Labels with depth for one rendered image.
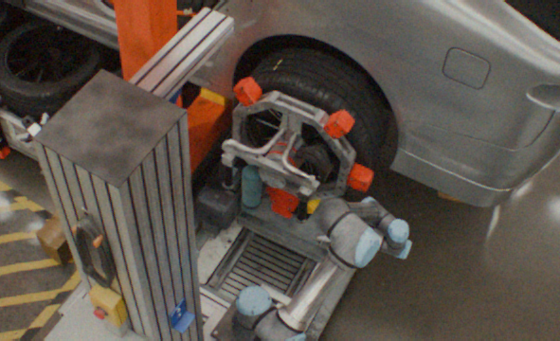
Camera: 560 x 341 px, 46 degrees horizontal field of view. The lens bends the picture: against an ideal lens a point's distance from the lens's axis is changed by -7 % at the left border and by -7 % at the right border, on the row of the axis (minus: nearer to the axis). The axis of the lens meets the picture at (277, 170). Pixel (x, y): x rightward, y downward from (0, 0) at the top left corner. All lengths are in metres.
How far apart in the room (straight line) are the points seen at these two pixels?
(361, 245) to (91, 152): 1.01
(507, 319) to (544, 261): 0.45
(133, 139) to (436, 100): 1.52
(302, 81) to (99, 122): 1.40
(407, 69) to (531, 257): 1.68
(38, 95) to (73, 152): 2.33
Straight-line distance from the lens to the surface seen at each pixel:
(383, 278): 3.69
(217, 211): 3.35
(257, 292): 2.39
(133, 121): 1.53
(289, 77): 2.82
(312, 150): 2.75
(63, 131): 1.54
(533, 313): 3.84
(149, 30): 2.43
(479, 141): 2.81
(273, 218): 3.53
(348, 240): 2.20
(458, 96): 2.69
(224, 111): 3.35
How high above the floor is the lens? 3.17
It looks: 53 degrees down
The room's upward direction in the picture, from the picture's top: 6 degrees clockwise
